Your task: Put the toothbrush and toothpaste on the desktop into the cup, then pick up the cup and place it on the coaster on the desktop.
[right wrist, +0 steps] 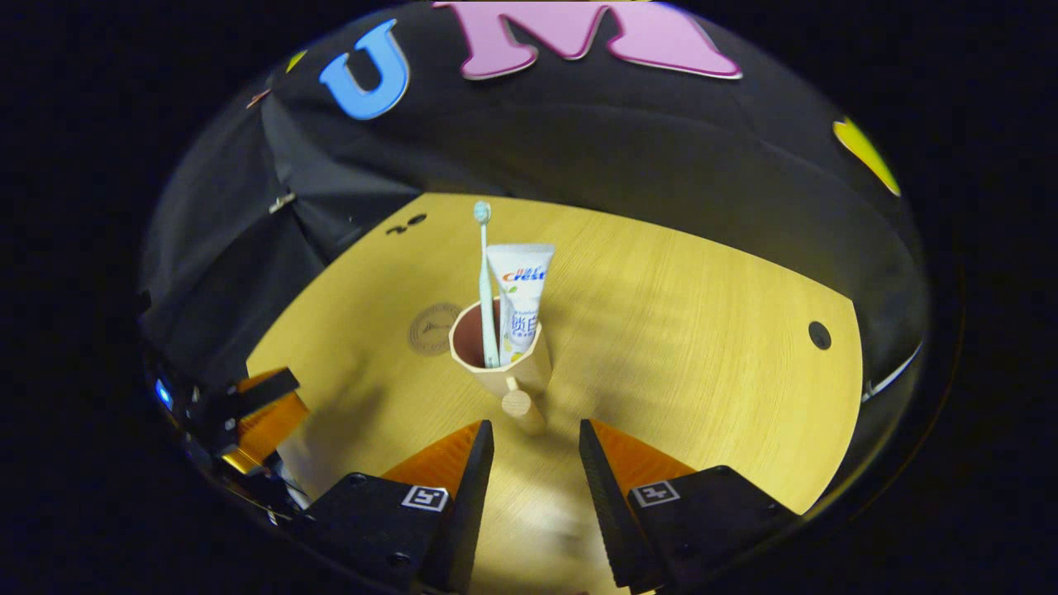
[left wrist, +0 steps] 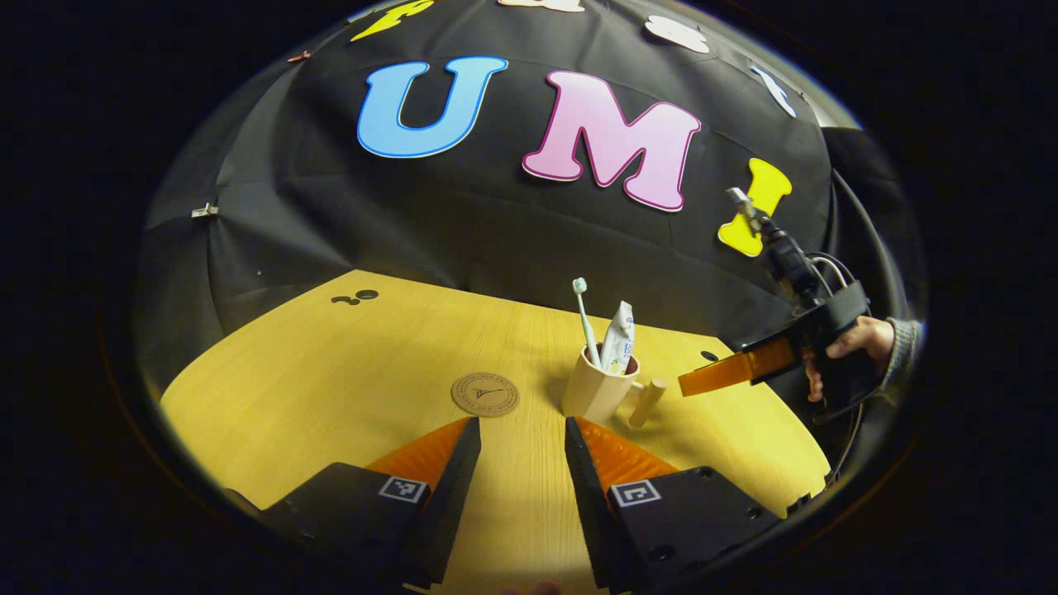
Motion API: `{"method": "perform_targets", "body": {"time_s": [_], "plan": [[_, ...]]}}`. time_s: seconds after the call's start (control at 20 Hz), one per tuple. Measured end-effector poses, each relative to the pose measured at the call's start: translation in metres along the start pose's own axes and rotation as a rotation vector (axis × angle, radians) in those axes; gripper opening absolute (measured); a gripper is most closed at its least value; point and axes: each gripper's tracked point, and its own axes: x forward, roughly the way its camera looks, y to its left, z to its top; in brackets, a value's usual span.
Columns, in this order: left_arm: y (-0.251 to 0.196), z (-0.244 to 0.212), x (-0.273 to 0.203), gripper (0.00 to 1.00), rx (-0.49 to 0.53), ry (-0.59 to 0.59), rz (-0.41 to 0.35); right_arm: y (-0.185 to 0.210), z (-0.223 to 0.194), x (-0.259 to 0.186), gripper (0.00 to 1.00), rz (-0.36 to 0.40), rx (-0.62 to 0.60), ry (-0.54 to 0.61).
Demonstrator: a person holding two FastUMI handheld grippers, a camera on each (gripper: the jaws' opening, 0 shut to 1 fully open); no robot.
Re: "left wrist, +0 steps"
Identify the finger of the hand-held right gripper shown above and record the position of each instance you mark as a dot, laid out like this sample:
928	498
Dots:
736	369

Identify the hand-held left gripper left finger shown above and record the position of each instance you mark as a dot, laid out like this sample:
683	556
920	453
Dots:
450	504

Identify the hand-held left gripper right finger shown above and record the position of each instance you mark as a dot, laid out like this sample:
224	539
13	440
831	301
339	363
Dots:
591	512

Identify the round brown coaster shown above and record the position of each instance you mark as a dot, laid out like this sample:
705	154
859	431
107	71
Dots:
485	394

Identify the beige cup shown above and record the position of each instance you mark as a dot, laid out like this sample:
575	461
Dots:
591	392

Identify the white toothpaste tube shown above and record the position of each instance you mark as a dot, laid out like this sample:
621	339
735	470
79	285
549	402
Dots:
618	339

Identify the white toothbrush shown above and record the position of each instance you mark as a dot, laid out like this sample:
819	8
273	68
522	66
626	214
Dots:
585	322

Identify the wooden desktop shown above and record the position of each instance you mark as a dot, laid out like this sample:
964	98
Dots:
331	380

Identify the black backdrop cloth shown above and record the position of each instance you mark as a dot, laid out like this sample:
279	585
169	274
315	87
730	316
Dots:
496	215

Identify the silver cloth clip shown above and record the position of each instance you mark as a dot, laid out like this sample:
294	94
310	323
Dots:
204	211

